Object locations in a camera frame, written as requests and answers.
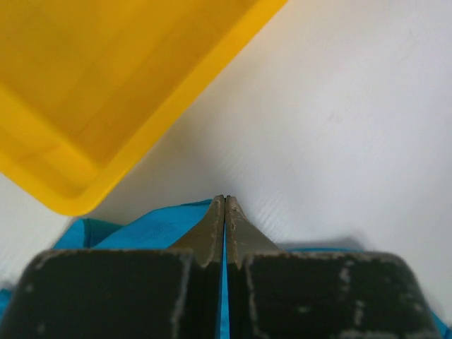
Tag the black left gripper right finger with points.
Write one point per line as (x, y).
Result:
(318, 294)

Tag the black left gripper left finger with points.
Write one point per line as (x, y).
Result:
(124, 293)

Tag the teal t shirt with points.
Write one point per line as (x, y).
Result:
(159, 229)

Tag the yellow plastic tray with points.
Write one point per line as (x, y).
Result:
(88, 87)

